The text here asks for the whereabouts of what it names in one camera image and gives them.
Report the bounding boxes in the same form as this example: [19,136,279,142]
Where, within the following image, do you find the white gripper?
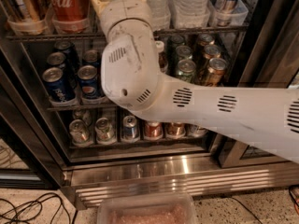
[90,0,153,39]

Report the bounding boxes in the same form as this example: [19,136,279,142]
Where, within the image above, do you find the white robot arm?
[91,0,299,162]

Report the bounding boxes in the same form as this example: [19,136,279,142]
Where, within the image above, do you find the red Coca-Cola can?
[50,0,89,34]

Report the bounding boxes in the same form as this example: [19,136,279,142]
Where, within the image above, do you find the pepsi can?
[46,51,78,89]
[78,65,104,99]
[42,67,76,103]
[82,49,101,69]
[53,40,80,71]

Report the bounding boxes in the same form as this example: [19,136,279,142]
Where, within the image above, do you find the back green can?
[166,35,185,63]

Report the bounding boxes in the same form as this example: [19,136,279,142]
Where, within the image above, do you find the stainless fridge cabinet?
[0,0,299,209]

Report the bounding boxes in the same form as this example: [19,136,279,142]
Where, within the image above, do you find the back left Pepsi can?
[53,40,80,71]

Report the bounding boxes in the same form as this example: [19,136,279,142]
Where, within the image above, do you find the middle left Pepsi can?
[46,51,78,89]

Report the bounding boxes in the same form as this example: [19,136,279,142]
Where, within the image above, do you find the middle green can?
[175,45,192,70]

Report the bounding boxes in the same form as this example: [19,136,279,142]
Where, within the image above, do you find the gold can top shelf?
[2,0,49,35]

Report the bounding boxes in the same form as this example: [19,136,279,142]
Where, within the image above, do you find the gold can shelf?
[200,58,227,87]
[2,0,49,35]

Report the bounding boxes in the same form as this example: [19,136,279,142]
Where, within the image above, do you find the back gold can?
[193,34,215,56]

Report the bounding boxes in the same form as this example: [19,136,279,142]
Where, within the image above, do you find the front green can middle shelf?
[175,59,196,83]

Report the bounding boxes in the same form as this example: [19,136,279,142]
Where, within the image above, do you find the front left Pepsi can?
[42,67,76,103]

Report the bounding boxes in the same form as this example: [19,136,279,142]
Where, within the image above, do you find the blue silver can top shelf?
[214,0,239,27]

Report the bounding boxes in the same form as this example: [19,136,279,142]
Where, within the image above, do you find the middle gold can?
[198,44,221,75]

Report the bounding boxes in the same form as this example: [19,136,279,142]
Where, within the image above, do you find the front gold can middle shelf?
[200,58,227,87]

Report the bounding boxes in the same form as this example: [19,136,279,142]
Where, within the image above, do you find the bottom shelf blue can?
[122,116,138,139]

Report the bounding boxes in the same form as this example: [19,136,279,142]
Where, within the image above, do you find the bottom shelf green silver can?
[94,118,115,142]

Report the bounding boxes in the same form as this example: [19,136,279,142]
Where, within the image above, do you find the bottom shelf red can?
[145,121,163,138]

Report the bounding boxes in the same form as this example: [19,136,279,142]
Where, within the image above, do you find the bottom shelf silver can left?
[69,119,90,144]

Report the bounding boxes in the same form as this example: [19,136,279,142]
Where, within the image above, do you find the bottom shelf copper can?
[166,122,185,137]

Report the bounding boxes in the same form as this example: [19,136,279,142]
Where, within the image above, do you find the bottom shelf tea bottle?
[188,124,207,137]

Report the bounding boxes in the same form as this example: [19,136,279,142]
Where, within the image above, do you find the clear water bottle left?
[147,0,171,31]

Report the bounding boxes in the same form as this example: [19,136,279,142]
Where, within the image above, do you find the clear water bottle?
[147,0,171,31]
[169,0,210,29]

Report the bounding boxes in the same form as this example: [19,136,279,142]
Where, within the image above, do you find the clear water bottle right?
[169,0,210,29]

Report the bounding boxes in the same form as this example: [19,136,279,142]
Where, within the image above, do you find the tea bottle white cap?
[155,41,168,74]

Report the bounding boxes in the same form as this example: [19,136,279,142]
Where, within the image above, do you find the clear plastic bin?
[96,192,197,224]

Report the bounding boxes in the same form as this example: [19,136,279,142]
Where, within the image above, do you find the black floor cables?
[0,191,78,224]

